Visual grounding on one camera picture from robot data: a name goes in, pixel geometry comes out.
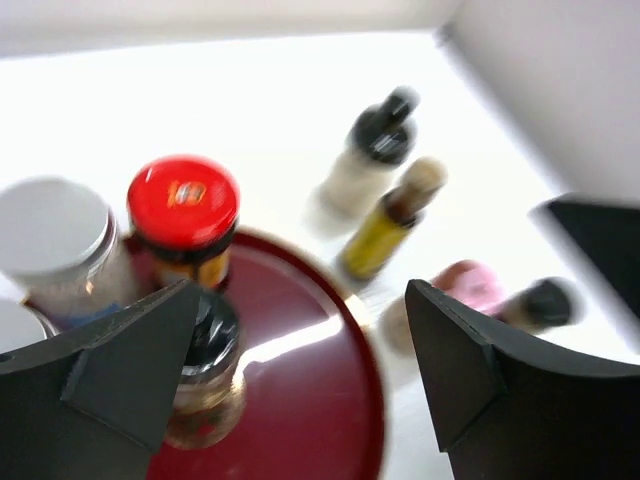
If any red round tray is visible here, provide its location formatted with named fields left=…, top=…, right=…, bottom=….
left=142, top=228, right=385, bottom=479

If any black cap pepper bottle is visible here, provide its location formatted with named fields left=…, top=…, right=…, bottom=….
left=494, top=277, right=580, bottom=335

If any pink lid seasoning jar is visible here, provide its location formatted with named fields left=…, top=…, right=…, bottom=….
left=382, top=259, right=506, bottom=356

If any black lid spice jar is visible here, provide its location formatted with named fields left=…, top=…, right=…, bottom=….
left=164, top=290, right=246, bottom=450

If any red cap sauce jar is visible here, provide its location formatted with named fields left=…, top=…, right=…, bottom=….
left=127, top=154, right=240, bottom=289

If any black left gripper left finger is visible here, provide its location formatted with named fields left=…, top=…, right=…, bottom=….
left=1, top=281, right=201, bottom=480

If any white powder glass jar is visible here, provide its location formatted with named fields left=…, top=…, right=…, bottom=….
left=304, top=86, right=420, bottom=238

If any silver cap shaker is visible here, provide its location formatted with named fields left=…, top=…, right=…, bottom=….
left=1, top=177, right=144, bottom=330
left=0, top=299, right=51, bottom=354

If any yellow label oil bottle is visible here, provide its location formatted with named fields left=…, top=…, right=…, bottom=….
left=339, top=157, right=448, bottom=282

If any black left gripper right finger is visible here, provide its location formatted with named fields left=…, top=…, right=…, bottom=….
left=405, top=280, right=639, bottom=480

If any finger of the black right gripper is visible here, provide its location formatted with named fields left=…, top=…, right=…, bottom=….
left=533, top=194, right=639, bottom=325

